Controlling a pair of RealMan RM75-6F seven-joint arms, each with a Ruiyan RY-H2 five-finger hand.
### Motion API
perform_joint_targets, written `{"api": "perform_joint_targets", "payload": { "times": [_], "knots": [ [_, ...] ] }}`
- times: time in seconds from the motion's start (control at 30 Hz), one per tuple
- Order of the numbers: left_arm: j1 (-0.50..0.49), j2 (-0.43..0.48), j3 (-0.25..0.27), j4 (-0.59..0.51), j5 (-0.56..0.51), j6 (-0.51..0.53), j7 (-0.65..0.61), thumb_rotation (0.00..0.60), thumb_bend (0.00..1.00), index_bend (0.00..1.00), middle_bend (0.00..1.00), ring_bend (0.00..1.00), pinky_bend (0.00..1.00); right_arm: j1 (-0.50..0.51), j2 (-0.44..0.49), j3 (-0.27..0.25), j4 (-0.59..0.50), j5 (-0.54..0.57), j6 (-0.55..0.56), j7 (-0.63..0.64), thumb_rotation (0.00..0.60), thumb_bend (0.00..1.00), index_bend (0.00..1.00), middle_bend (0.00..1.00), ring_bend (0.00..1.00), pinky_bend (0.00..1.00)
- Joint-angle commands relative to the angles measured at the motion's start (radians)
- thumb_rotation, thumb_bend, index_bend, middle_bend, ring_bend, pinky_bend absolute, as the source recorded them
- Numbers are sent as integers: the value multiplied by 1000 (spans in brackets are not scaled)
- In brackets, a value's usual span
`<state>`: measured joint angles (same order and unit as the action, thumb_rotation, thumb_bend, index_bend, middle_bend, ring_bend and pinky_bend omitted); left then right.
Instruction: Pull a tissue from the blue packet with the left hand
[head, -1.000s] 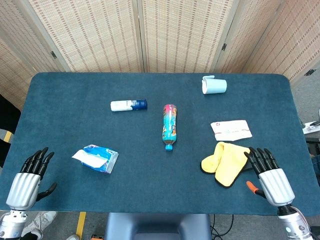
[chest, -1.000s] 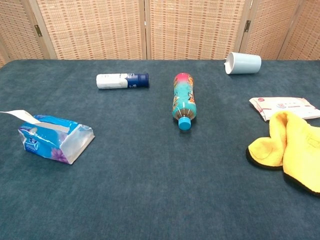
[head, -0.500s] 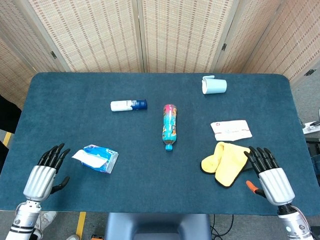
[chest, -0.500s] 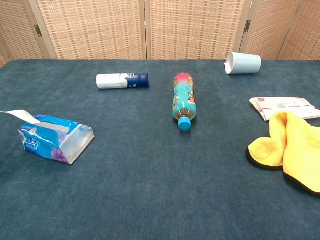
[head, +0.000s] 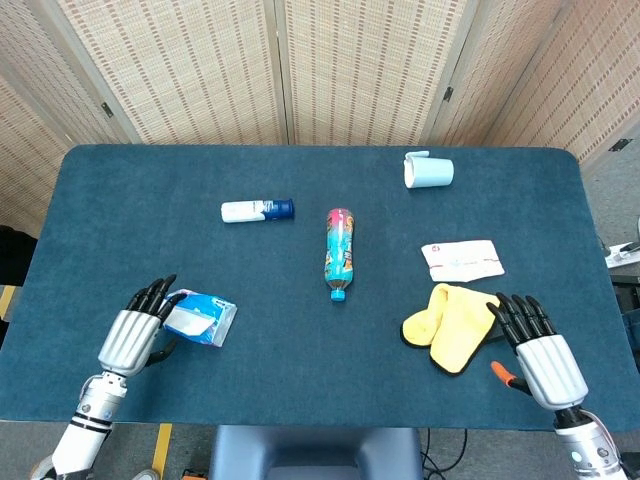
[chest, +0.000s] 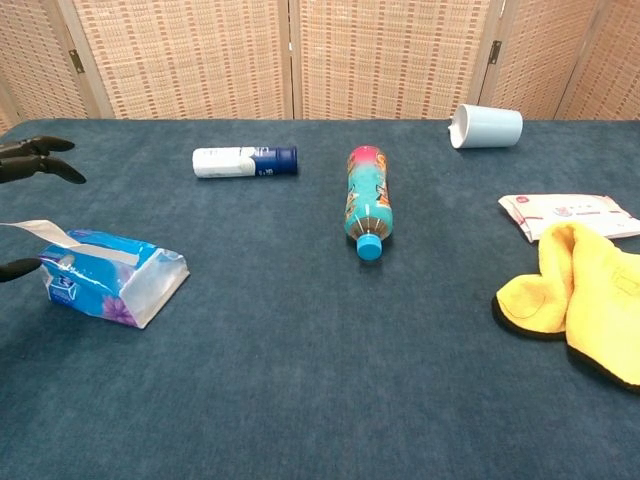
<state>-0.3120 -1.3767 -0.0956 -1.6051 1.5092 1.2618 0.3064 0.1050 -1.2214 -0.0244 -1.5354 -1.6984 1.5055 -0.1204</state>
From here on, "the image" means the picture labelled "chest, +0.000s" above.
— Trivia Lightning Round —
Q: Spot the light blue plastic cup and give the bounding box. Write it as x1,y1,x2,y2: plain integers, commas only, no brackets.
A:
448,103,524,150

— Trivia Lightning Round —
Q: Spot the blue table cloth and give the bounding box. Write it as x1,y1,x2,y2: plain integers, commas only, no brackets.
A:
0,117,640,480

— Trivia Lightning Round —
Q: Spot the teal drink bottle blue cap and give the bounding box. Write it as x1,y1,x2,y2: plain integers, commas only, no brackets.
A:
342,145,394,262

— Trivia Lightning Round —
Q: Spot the blue tissue pack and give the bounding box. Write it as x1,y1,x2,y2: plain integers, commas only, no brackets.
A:
0,219,191,330

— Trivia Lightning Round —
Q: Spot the white wet wipes pack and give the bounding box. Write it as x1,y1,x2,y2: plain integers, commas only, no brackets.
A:
497,193,640,243

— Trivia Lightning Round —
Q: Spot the woven folding screen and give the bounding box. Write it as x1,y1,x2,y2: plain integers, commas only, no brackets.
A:
0,0,640,132

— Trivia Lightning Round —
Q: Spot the white bottle with blue cap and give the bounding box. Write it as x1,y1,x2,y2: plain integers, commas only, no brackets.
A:
191,145,300,179

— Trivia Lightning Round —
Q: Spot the yellow cloth with black trim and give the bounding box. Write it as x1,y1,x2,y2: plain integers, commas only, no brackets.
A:
492,222,640,392

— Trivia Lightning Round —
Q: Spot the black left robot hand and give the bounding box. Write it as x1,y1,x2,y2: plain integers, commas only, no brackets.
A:
0,135,88,284

